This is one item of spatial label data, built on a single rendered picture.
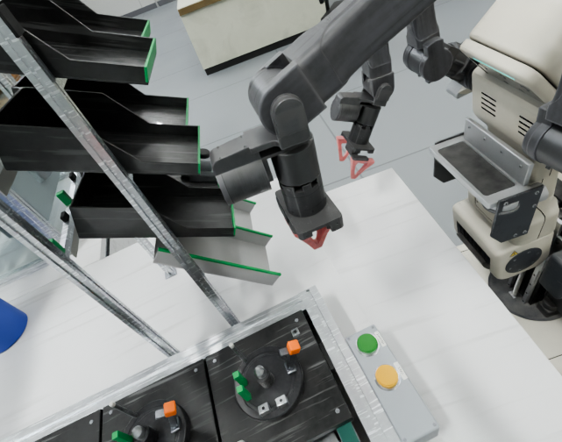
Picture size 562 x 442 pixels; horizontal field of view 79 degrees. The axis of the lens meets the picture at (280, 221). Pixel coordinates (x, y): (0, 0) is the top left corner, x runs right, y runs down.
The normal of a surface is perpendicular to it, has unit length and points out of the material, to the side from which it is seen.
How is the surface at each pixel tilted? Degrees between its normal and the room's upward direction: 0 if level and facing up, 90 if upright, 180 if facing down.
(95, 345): 0
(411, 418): 0
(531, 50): 42
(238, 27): 90
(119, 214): 90
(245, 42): 90
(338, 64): 84
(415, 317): 0
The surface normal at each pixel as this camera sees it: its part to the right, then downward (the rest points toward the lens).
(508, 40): -0.83, -0.26
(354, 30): 0.28, 0.50
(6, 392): -0.27, -0.67
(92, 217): 0.18, 0.68
